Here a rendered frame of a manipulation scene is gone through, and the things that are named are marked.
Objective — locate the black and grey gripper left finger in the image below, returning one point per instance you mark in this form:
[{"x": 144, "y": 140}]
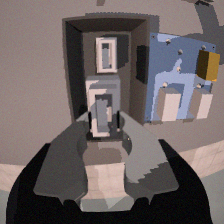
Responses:
[{"x": 56, "y": 173}]

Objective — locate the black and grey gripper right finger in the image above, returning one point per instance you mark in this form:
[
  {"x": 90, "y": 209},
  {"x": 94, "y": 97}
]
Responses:
[{"x": 156, "y": 171}]

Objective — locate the yellow-orange rectangular block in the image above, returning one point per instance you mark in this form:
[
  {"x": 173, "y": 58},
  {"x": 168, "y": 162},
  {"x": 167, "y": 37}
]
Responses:
[{"x": 208, "y": 64}]

